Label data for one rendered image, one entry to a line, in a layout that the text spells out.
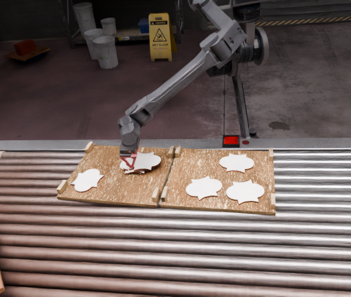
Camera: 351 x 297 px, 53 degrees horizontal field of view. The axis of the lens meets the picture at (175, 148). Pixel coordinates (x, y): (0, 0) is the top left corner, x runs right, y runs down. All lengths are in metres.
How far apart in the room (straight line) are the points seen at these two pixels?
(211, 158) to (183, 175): 0.16
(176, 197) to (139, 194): 0.15
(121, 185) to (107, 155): 0.23
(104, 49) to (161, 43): 0.76
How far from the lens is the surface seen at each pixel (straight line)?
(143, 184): 1.40
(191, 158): 1.49
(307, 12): 6.10
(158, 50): 4.92
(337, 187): 1.44
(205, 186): 1.34
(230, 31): 1.29
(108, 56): 4.95
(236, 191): 1.32
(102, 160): 1.58
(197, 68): 1.28
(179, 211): 1.29
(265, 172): 1.42
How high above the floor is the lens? 1.85
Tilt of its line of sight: 36 degrees down
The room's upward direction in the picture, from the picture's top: 7 degrees counter-clockwise
